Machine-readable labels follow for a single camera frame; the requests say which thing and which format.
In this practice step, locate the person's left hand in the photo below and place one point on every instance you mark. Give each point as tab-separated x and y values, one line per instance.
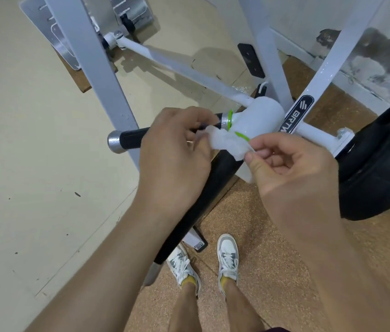
167	169

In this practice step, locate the person's right hand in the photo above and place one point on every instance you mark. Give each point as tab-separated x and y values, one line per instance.
302	190

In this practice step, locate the person's left thumb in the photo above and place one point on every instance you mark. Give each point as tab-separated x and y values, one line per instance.
202	148

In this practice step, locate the person's right middle finger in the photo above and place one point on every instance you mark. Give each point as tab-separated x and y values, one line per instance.
281	159

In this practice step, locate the person's right thumb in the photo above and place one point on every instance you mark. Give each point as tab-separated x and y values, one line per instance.
255	167

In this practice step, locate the white cleaning wipe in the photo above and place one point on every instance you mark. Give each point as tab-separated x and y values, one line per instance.
228	143

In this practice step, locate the person's right forearm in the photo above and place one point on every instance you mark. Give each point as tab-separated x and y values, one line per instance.
347	280

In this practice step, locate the person's left forearm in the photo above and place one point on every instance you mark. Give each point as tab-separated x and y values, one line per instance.
112	273

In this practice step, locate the white pivot hub green rings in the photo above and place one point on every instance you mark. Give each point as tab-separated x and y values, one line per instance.
260	117

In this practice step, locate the person's right white sneaker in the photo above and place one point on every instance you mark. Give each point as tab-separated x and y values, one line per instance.
228	259

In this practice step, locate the person's white sneaker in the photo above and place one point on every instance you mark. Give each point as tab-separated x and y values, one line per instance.
228	259
181	266

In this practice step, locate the black round weight plate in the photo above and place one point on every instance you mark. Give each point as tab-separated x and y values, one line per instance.
378	169

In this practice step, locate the large brown cork floor mat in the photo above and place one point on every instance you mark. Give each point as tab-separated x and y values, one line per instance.
278	273

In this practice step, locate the person's left white sneaker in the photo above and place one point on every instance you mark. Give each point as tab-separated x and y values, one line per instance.
181	266

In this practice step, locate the small brown cork mat piece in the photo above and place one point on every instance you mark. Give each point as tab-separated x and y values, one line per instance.
87	84

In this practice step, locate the person's right leg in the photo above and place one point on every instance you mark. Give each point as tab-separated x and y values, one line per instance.
241	307

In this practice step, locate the person's leg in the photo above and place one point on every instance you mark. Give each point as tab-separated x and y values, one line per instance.
241	307
184	311

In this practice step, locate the black adjustment knob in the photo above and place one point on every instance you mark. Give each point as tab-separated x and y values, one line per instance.
128	24

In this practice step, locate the person's left leg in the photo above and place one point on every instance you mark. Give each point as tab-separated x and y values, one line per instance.
184	311

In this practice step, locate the silver metal foot plate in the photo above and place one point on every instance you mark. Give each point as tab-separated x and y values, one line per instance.
60	34

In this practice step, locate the black flat floor bracket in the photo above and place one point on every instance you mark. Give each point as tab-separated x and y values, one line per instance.
252	60

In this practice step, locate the white exercise machine frame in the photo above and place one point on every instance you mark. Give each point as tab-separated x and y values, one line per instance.
91	82

